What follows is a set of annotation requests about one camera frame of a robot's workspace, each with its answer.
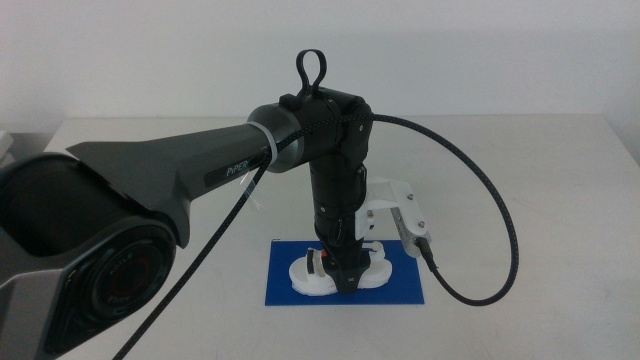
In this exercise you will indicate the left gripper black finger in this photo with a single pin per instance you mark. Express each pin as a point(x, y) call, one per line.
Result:
point(350, 272)

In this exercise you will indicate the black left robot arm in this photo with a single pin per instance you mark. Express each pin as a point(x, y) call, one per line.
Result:
point(165, 175)

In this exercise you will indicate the blue rectangular mat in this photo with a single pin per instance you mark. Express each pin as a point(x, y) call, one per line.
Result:
point(400, 285)

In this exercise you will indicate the white zip tie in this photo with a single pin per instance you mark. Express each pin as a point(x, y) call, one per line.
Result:
point(267, 145)

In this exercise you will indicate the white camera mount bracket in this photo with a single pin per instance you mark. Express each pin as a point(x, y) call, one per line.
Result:
point(385, 197)

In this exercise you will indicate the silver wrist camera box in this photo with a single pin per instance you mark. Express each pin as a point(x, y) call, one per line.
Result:
point(412, 232)

